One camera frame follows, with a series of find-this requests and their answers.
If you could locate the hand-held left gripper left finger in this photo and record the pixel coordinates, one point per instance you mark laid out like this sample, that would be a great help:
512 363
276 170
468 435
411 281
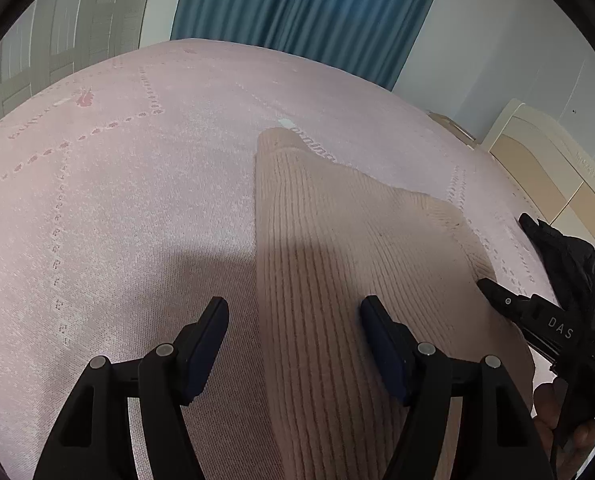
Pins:
205 347

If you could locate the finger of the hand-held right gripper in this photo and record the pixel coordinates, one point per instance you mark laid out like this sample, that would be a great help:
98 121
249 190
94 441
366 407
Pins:
502 301

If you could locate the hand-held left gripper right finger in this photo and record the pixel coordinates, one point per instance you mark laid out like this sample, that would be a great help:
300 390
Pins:
387 347

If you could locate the beige knit sweater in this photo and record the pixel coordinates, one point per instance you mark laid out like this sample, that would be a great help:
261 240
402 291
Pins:
337 260

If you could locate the person's right hand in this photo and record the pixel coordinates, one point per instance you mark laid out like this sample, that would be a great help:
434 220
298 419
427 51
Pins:
547 405

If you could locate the black cloth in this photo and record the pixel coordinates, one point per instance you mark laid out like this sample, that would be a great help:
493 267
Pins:
562 265

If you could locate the cream bed headboard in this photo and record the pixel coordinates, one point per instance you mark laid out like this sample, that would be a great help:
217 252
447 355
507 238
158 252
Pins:
552 170

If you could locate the pink patterned bedspread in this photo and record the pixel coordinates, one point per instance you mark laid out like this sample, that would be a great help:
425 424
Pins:
127 200

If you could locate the white wardrobe doors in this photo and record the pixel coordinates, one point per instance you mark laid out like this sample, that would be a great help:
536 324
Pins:
72 25

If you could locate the blue curtain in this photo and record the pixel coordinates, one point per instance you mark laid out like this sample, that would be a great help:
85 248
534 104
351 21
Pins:
317 5

